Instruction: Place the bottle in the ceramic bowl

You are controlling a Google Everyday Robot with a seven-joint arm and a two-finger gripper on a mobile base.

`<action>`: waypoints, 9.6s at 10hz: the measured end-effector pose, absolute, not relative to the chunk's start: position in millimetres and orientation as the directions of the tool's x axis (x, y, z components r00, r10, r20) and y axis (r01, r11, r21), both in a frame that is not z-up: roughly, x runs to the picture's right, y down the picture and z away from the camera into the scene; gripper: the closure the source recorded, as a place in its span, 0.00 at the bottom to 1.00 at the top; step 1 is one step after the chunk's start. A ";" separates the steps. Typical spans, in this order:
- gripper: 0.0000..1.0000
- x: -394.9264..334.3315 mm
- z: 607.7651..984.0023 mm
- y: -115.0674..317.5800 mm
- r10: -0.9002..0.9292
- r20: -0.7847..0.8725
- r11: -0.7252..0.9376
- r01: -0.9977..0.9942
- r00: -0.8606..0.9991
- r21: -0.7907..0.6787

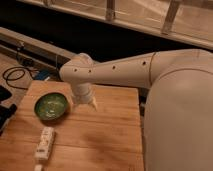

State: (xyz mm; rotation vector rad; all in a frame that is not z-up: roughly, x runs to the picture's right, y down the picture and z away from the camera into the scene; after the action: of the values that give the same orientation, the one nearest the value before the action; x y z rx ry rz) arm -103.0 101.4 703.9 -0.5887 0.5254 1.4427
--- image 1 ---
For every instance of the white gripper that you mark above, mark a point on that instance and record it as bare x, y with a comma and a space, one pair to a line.
83, 94

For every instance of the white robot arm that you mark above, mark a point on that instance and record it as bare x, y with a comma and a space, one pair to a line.
178, 121

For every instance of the green ceramic bowl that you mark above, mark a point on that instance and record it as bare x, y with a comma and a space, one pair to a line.
51, 106

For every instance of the blue object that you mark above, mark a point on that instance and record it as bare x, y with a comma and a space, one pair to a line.
42, 75

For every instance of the black device at left edge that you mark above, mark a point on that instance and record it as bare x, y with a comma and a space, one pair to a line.
5, 112

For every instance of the window frame rail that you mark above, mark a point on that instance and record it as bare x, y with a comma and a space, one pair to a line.
187, 21

